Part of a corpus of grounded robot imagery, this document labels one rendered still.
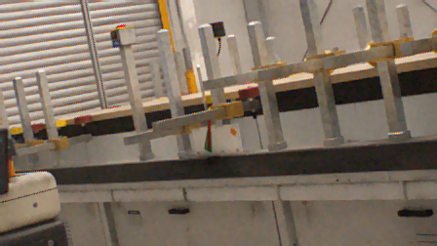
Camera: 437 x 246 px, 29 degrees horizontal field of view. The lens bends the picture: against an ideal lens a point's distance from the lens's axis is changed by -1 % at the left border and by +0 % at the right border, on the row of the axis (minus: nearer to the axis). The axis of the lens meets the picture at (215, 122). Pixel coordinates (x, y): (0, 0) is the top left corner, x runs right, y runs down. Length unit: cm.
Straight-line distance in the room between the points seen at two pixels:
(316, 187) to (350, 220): 30
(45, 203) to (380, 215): 114
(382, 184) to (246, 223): 97
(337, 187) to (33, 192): 93
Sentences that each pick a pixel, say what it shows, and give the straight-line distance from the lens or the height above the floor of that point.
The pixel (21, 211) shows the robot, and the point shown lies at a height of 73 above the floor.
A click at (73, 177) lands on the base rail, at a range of 378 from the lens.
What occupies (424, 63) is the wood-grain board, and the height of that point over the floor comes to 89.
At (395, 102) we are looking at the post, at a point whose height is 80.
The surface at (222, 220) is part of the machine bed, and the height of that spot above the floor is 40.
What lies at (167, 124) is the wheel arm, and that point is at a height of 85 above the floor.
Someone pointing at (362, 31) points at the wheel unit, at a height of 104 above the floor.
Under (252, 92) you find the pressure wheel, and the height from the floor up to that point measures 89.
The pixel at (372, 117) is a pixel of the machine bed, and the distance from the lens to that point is 270.
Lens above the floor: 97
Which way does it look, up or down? 3 degrees down
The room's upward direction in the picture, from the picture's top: 11 degrees counter-clockwise
